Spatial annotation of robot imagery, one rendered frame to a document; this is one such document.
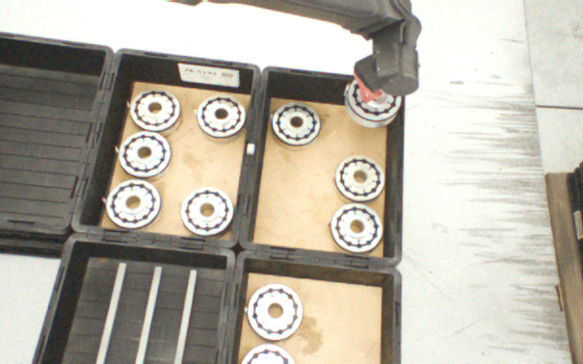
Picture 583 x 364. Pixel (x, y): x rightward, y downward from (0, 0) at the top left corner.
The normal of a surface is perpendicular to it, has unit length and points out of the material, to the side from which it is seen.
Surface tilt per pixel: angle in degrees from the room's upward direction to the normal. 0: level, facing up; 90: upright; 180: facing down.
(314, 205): 0
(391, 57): 43
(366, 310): 0
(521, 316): 0
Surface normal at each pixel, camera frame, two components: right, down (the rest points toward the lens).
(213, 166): 0.06, -0.39
